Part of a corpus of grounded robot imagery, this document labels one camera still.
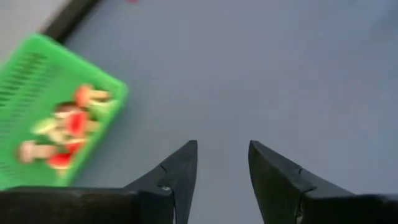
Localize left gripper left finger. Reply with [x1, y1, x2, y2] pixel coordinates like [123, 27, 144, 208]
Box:
[124, 140, 198, 224]

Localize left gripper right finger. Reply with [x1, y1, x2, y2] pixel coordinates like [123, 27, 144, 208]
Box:
[248, 140, 354, 224]

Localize beige mushroom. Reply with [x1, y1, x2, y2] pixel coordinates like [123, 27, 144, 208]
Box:
[17, 139, 58, 164]

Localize green plastic basket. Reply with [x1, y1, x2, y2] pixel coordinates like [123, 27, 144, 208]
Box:
[0, 33, 129, 190]

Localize pale green vegetable piece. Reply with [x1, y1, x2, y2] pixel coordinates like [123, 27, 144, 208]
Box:
[88, 101, 118, 121]
[30, 118, 60, 136]

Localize black aluminium table frame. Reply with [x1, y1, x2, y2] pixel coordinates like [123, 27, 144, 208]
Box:
[40, 0, 102, 44]

